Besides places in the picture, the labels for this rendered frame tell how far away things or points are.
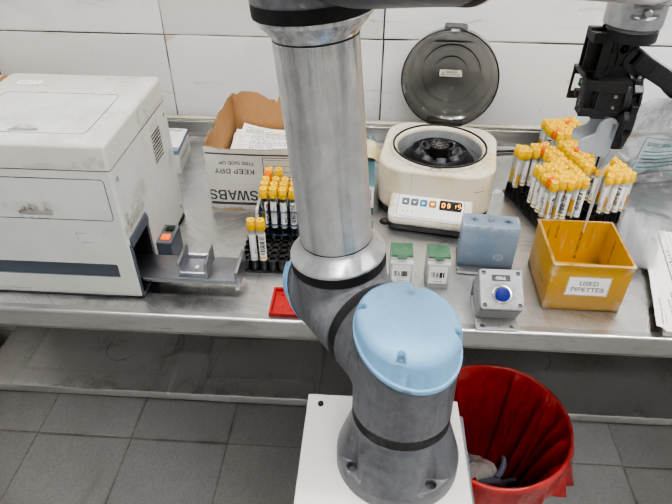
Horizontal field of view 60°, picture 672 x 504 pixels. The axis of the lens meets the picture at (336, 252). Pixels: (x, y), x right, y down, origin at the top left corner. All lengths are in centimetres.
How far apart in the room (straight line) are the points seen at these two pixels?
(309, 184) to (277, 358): 119
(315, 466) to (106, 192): 51
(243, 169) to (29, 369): 99
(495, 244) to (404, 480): 52
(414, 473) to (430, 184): 65
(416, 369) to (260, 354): 121
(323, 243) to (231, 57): 92
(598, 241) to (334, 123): 70
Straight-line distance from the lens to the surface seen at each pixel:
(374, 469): 70
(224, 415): 199
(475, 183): 119
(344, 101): 57
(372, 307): 62
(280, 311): 101
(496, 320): 102
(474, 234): 107
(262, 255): 107
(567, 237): 115
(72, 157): 95
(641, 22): 89
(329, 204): 62
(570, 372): 184
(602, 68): 92
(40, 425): 214
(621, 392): 185
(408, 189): 120
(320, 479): 76
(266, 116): 146
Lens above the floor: 156
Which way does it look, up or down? 37 degrees down
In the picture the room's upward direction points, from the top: straight up
